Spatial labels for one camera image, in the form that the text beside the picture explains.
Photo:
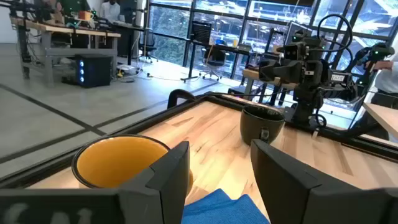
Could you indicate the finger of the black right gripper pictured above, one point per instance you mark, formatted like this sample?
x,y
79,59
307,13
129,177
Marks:
x,y
267,71
287,74

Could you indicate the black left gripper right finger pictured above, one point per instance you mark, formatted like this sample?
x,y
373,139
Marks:
x,y
280,186

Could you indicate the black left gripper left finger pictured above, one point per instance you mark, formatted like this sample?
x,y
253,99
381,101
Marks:
x,y
168,186

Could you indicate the yellow mug with dark rim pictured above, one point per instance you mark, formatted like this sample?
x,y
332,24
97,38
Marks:
x,y
118,161

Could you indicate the black mug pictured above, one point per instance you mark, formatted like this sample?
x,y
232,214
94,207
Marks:
x,y
252,124

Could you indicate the background black robot arm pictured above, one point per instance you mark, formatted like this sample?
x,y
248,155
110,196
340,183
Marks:
x,y
377,53

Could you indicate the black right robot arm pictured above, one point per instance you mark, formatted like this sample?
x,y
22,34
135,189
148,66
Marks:
x,y
306,99

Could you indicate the wooden workbench with black legs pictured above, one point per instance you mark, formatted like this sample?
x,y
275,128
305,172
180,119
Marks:
x,y
252,74

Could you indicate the yellow cup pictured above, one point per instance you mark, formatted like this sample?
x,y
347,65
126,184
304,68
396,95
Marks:
x,y
235,43

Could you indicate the long black desk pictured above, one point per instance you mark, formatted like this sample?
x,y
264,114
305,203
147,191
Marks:
x,y
224,47

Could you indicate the black office chair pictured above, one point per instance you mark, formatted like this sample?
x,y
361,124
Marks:
x,y
214,59
147,40

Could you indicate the blue folded cloth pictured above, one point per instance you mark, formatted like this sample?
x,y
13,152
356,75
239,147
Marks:
x,y
217,208

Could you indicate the person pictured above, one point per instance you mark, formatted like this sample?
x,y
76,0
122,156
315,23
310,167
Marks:
x,y
110,11
74,6
388,81

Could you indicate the black monitor back panel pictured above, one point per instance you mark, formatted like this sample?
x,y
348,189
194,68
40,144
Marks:
x,y
201,32

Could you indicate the yellow floor plug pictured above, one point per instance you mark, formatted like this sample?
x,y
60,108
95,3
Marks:
x,y
119,74

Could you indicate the black computer tower blue lights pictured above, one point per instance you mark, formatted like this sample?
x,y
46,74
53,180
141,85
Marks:
x,y
96,71

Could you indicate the black standing desk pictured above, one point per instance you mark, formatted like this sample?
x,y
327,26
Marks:
x,y
130,28

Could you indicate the wooden workbench with grey legs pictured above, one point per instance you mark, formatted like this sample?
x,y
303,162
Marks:
x,y
62,29

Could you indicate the small orange mug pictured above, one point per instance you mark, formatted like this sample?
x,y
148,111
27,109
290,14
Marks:
x,y
84,15

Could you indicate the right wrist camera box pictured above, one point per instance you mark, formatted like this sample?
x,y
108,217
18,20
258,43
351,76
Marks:
x,y
293,51

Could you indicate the wooden shelf with black rail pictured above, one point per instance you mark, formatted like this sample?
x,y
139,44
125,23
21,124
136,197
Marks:
x,y
385,116

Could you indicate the window wall with black frames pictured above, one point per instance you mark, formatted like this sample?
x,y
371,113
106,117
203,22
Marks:
x,y
171,21

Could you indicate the black aluminium table frame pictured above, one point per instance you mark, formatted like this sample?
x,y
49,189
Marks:
x,y
46,164

